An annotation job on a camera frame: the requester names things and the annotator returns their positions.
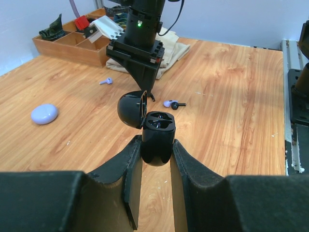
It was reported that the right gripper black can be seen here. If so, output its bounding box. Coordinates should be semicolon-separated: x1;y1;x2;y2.
106;35;165;101

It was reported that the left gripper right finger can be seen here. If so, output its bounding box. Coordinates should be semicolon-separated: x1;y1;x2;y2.
170;141;309;232

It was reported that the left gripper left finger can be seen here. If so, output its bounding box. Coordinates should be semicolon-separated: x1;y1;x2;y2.
0;135;142;232

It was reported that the black earbud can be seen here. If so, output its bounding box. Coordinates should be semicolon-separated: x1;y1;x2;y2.
171;102;186;110

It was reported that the black earbud charging case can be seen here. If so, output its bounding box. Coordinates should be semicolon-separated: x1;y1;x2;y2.
117;90;176;166

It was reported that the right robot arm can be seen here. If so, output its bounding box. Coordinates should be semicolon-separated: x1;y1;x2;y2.
106;0;165;101

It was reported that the purple earbud charging case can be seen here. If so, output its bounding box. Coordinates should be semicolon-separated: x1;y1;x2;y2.
30;104;58;125

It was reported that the purple earbud upper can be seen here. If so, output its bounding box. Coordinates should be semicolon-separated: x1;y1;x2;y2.
99;77;113;85

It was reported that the purple earbud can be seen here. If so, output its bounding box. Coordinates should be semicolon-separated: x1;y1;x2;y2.
99;77;113;85
163;100;178;108

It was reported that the purple earbud lower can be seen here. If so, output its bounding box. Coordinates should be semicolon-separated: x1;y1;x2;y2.
163;100;178;108

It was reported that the beige folded cloth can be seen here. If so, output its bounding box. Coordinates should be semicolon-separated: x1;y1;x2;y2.
106;31;190;79

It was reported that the rolled blue patterned tie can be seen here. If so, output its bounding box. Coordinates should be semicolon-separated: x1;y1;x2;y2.
113;13;127;29

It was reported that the wooden compartment tray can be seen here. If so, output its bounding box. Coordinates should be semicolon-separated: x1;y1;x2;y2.
32;20;110;67

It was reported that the rolled dark tie top-left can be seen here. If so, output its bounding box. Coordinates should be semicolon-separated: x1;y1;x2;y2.
39;14;66;41

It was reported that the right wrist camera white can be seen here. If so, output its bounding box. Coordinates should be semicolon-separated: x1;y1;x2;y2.
74;15;125;43

